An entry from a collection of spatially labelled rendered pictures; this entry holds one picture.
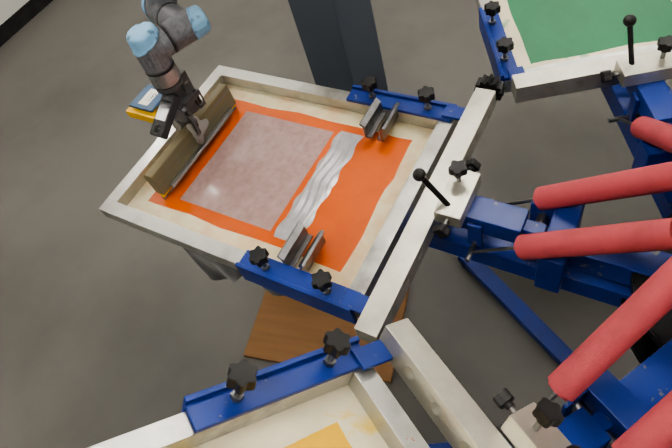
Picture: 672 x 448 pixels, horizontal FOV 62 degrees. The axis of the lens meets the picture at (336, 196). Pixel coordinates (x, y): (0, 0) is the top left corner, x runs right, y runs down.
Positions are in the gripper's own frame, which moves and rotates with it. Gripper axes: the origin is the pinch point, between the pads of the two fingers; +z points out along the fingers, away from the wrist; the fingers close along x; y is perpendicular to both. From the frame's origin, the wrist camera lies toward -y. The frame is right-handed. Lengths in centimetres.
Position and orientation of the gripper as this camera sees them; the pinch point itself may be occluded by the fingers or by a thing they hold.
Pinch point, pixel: (193, 140)
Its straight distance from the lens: 160.8
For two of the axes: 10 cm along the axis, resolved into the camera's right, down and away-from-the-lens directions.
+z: 2.0, 6.1, 7.7
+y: 4.6, -7.5, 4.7
